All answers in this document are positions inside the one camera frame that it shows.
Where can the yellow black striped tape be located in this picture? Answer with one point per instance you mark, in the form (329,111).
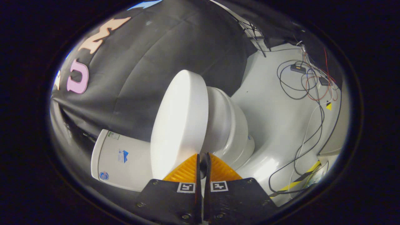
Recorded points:
(300,179)

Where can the white toilet lid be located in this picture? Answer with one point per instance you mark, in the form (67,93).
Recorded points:
(178,125)

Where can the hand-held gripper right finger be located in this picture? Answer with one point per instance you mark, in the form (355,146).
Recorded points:
(237,200)

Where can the small black adapter box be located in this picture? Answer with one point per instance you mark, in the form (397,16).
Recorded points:
(324,81)
(297,68)

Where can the white toilet seat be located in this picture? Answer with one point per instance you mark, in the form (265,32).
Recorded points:
(215,118)

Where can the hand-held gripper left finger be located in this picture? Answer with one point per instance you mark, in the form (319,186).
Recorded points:
(168,200)

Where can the black backdrop cloth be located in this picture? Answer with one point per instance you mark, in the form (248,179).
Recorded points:
(156,62)

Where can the white toilet bowl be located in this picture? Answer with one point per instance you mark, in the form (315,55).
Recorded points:
(240,140)

